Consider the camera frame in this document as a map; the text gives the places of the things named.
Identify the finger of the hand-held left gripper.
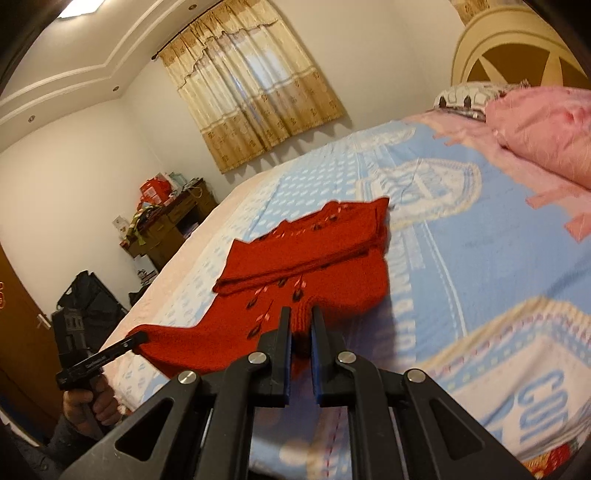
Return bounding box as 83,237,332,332
104,332,149,361

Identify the red knitted sweater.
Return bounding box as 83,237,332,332
124,196,393,384

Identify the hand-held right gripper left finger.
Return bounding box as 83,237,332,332
60,305,294,480

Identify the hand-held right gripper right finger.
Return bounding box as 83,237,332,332
310,305,536,480

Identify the beige floral curtain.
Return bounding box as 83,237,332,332
159,0,346,175
450,0,485,20

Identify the red gift bag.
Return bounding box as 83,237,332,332
140,173,172,206

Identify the pink folded quilt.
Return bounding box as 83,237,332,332
485,85,591,190

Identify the brown wooden desk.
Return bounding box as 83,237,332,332
121,179,219,273

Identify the brown wooden door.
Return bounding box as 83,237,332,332
0,244,63,444

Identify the person's left hand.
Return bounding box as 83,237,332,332
62,385,123,437

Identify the person's left forearm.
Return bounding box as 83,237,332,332
44,415,125,469

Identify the patterned pillow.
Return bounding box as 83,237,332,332
436,82,529,121

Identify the cream wooden headboard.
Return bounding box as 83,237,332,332
451,4,585,90

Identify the green striped cloth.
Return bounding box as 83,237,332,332
128,207,160,245

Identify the polka dot bed sheet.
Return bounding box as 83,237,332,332
99,113,591,480

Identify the dark curtain rod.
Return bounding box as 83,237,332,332
152,0,222,60

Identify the square ceiling light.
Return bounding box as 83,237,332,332
58,0,109,19

